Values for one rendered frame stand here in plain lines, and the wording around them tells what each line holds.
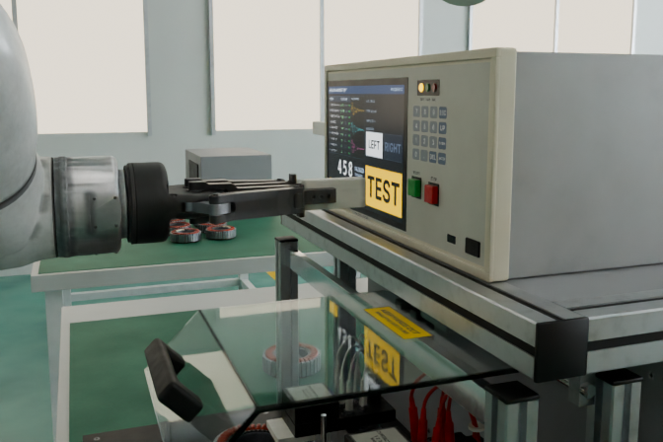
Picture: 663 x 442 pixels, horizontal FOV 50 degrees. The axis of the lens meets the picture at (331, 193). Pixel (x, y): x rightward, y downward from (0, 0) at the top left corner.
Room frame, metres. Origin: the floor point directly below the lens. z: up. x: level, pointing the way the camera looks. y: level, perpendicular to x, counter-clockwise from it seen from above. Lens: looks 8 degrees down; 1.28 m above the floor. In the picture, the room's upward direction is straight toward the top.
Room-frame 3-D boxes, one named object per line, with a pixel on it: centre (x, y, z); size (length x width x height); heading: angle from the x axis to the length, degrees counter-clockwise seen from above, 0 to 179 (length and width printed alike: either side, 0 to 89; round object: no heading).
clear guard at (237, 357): (0.62, -0.01, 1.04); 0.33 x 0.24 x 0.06; 110
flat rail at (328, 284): (0.81, -0.03, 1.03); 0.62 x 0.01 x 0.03; 20
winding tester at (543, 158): (0.88, -0.25, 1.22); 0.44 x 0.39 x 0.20; 20
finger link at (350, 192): (0.71, 0.00, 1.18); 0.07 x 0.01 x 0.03; 110
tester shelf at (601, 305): (0.89, -0.24, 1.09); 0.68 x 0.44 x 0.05; 20
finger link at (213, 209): (0.63, 0.12, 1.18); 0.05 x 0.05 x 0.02; 18
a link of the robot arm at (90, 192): (0.63, 0.22, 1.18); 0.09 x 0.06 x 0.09; 20
